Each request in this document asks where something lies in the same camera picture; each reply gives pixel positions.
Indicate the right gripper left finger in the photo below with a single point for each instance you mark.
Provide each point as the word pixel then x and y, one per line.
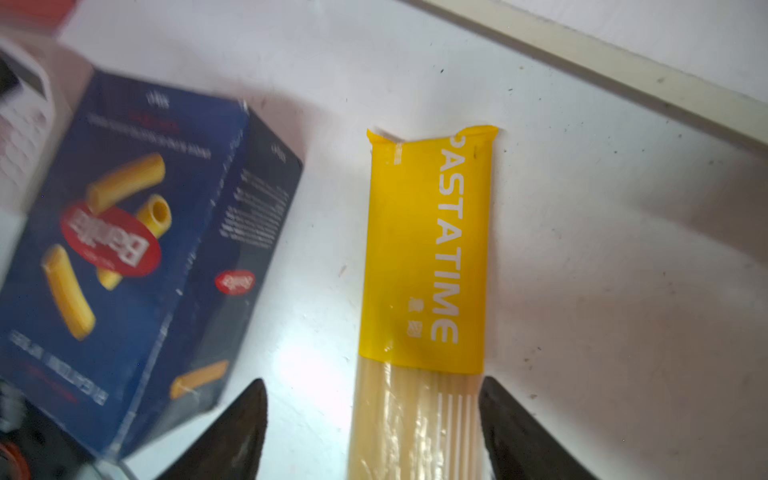
pixel 231 447

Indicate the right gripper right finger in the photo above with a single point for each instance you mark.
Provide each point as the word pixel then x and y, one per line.
pixel 519 447

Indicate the yellow Pastatime bag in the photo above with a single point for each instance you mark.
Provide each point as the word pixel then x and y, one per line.
pixel 422 333

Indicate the blue Barilla rigatoni box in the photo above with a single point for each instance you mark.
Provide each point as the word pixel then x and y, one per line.
pixel 135 278

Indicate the white two-tier shelf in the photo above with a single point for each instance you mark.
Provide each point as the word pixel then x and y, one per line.
pixel 713 109

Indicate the white calculator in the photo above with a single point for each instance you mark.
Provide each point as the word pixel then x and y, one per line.
pixel 28 113

